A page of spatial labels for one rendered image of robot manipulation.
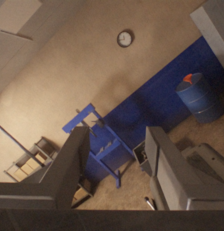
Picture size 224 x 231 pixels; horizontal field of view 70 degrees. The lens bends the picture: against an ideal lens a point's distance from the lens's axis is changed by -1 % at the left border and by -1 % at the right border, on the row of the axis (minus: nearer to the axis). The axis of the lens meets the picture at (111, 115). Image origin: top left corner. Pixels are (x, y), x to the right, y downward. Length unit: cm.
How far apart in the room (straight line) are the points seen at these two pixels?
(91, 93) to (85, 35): 123
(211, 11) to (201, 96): 150
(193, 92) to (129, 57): 152
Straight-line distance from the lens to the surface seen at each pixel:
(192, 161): 117
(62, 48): 392
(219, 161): 109
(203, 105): 356
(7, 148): 514
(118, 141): 361
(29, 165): 461
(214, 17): 377
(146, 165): 295
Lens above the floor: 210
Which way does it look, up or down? 13 degrees down
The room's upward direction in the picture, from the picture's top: 42 degrees counter-clockwise
